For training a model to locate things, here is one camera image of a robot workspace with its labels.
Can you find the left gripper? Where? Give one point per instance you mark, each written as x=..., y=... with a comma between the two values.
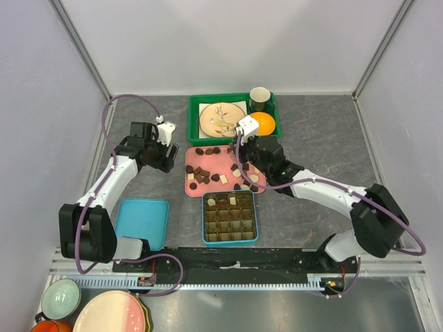
x=164, y=164

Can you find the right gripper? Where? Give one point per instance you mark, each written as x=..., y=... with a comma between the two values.
x=245, y=144

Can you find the pink chocolate tray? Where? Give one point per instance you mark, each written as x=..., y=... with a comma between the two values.
x=209, y=172

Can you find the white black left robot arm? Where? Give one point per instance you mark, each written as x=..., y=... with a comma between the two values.
x=86, y=230

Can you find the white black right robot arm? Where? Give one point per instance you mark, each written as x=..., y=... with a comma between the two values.
x=377, y=220

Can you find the blue chocolate tin box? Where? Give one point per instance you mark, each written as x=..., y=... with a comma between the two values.
x=230, y=218

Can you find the brown plastic chocolate insert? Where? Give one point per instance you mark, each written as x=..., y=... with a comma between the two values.
x=230, y=216

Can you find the yellow bowl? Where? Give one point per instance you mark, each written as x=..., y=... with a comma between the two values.
x=265, y=121

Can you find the decorated ceramic plate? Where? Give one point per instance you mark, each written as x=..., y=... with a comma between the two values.
x=219, y=120

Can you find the green mug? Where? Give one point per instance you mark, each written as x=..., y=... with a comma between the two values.
x=260, y=100

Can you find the blue tin lid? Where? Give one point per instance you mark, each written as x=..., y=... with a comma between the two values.
x=144, y=219

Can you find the pink white plate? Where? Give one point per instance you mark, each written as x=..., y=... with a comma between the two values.
x=112, y=311

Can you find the pale green bowl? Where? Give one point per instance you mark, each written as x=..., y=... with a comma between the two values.
x=61, y=299

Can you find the orange red mug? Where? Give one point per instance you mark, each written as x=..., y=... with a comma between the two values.
x=43, y=324

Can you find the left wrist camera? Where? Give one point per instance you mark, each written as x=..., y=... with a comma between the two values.
x=165, y=131

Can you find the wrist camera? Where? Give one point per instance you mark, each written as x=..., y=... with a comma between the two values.
x=165, y=131
x=247, y=127

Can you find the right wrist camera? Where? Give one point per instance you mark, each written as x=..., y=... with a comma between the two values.
x=247, y=127

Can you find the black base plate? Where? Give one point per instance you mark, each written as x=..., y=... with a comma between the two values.
x=200, y=260

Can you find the slotted cable duct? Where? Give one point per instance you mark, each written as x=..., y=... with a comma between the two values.
x=133, y=283

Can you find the aluminium frame rail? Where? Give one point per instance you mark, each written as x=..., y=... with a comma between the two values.
x=73, y=34

